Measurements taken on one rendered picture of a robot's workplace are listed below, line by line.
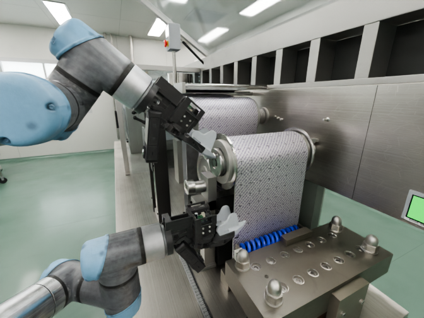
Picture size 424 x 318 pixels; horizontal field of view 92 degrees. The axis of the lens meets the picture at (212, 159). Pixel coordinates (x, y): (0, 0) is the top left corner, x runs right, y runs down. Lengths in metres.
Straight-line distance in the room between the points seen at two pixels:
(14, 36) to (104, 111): 2.09
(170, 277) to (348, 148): 0.62
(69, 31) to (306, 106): 0.63
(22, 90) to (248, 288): 0.48
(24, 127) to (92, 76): 0.17
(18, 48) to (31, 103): 5.98
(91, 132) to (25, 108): 5.78
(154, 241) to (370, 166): 0.54
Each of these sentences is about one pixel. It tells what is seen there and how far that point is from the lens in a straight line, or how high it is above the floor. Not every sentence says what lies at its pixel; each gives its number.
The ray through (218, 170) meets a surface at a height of 1.24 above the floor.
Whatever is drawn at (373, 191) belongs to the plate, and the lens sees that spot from 0.66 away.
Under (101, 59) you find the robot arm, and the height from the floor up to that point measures 1.47.
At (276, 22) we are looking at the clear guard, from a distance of 0.93.
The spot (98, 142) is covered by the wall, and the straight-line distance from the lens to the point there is 6.08.
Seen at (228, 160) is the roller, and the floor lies 1.27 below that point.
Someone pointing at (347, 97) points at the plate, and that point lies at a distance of 0.67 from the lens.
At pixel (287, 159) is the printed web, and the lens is 0.58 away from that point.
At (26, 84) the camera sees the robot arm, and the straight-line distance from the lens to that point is 0.28.
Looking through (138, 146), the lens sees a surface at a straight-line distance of 1.46.
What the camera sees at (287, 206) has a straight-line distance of 0.65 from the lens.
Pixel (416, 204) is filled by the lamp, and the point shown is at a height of 1.19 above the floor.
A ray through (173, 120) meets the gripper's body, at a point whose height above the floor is 1.37.
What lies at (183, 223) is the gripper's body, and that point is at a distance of 0.46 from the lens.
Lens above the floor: 1.41
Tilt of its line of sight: 17 degrees down
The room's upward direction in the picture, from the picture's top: straight up
